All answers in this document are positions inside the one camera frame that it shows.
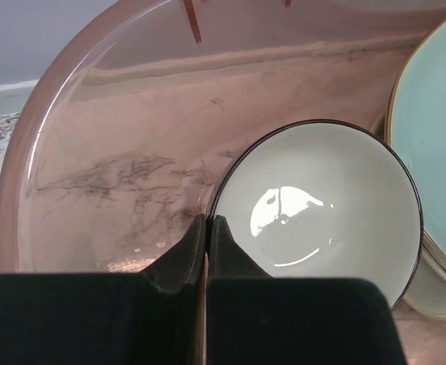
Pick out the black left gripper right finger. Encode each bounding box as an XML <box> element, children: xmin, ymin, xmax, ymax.
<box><xmin>206</xmin><ymin>216</ymin><xmax>406</xmax><ymax>365</ymax></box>

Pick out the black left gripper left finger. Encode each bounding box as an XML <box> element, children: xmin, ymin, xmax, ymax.
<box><xmin>0</xmin><ymin>215</ymin><xmax>206</xmax><ymax>364</ymax></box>

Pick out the colourful striped bowl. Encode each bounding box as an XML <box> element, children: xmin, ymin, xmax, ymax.
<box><xmin>207</xmin><ymin>119</ymin><xmax>423</xmax><ymax>308</ymax></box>

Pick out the cream divided plate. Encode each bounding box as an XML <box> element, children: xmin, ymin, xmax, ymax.
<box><xmin>370</xmin><ymin>113</ymin><xmax>446</xmax><ymax>321</ymax></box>

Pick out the pink transparent plastic bin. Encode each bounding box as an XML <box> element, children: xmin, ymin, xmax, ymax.
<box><xmin>0</xmin><ymin>0</ymin><xmax>446</xmax><ymax>365</ymax></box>

